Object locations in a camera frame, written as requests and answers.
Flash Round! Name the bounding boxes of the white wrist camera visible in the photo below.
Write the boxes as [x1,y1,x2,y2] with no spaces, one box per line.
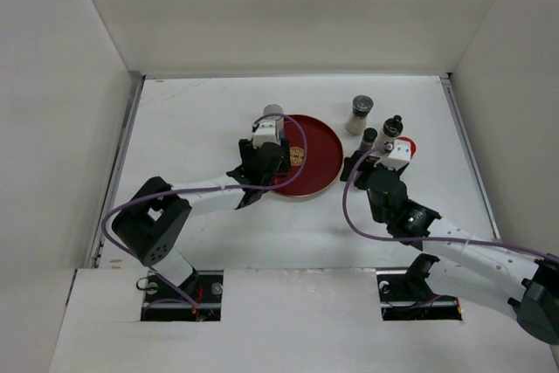
[252,119,280,149]
[380,139,412,173]

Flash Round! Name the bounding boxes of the red-capped seasoning jar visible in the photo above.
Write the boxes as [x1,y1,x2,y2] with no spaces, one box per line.
[397,136,417,159]

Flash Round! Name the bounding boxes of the black-top salt grinder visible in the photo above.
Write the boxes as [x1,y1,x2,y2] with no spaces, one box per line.
[345,95,374,135]

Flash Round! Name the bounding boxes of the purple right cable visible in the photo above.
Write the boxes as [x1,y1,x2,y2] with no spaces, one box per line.
[342,142,559,266]

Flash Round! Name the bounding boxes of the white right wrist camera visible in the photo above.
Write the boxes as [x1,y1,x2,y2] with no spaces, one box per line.
[380,139,412,173]

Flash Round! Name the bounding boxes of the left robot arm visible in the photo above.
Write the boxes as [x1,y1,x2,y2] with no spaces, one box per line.
[111,139,291,302]

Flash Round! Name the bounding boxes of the silver-capped blue-label bottle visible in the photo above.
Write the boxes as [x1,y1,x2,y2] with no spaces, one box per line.
[263,104,285,139]

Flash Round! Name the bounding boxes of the round red lacquer tray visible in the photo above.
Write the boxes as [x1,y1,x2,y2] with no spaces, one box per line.
[273,114,344,197]

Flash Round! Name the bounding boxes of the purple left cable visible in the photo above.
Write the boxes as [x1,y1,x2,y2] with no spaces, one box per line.
[100,114,309,309]

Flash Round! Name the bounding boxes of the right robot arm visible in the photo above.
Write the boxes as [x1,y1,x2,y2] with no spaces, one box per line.
[341,153,558,345]

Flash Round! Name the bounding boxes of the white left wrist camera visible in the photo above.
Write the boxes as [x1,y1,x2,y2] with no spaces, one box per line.
[252,119,280,149]

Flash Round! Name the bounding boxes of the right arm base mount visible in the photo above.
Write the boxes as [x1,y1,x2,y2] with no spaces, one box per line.
[376,268,462,321]

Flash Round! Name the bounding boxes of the dark brown sauce bottle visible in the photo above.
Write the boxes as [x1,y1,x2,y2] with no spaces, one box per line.
[357,128,378,154]

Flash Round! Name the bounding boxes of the purple cable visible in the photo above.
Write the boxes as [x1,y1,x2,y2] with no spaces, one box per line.
[342,142,559,266]
[100,114,309,309]

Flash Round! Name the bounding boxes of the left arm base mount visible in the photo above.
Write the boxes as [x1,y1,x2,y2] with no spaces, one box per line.
[135,271,224,322]

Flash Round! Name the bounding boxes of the black-capped white bottle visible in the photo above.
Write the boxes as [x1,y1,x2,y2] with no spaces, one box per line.
[376,114,404,146]

